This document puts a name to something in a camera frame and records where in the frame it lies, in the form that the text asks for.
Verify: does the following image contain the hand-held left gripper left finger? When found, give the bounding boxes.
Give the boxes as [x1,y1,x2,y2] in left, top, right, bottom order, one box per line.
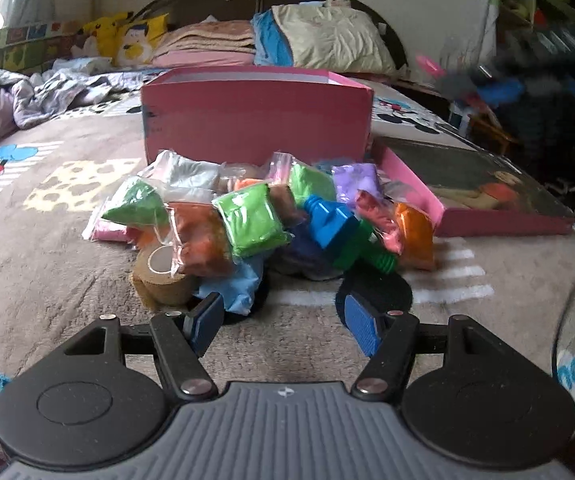
[62,291,226,403]

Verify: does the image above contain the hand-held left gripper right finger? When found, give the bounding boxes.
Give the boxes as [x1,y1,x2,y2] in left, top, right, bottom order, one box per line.
[343,294,499,404]

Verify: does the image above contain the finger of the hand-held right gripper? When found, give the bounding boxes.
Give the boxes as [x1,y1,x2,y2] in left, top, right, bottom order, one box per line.
[477,81,525,108]

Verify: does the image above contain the pile of colourful clay bags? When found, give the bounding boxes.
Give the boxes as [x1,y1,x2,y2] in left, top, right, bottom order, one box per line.
[82,149,438,317]

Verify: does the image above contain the pink cardboard box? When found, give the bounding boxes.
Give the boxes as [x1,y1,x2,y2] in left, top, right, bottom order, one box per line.
[140,66,374,167]

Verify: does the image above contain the wooden stool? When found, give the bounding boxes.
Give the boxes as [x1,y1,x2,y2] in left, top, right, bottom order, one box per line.
[448,100,515,157]

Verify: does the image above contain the brown tape roll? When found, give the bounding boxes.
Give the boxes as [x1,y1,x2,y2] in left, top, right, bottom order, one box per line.
[132,244,201,309]

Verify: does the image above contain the green toy bolt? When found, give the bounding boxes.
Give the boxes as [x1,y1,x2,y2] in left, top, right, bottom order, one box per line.
[351,220,399,275]

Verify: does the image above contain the blue toy bolt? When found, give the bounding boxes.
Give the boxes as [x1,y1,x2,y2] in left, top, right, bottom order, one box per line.
[303,195,364,262]

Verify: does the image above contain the pink box lid with picture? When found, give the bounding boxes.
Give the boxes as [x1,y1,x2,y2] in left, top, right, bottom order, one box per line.
[370,136,575,239]

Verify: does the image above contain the cartoon printed bedsheet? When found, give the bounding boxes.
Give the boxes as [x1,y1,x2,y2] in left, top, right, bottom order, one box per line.
[0,67,575,441]

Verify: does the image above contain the cream pillow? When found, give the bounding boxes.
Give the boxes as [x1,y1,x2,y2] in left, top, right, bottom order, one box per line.
[271,4,399,75]

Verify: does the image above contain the blue pillow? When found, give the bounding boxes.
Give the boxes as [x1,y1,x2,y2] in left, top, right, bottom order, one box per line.
[251,10,299,67]

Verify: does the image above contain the crumpled grey white clothes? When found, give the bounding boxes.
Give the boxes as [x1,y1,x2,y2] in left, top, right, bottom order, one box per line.
[11,56,159,130]

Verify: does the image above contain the folded pink blanket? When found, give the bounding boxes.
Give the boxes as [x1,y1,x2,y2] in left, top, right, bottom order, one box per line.
[150,20,262,69]

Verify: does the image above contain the yellow cartoon cushion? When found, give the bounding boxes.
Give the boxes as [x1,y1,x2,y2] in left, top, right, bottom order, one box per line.
[114,12,171,68]

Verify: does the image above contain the dark wooden headboard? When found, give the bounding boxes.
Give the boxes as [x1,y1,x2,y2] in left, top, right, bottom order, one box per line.
[132,0,409,78]

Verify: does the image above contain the yellow plush toy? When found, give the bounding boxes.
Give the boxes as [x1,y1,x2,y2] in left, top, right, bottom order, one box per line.
[74,10,136,59]

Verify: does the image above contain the colourful wall padding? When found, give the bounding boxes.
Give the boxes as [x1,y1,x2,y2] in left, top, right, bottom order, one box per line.
[0,20,89,75]

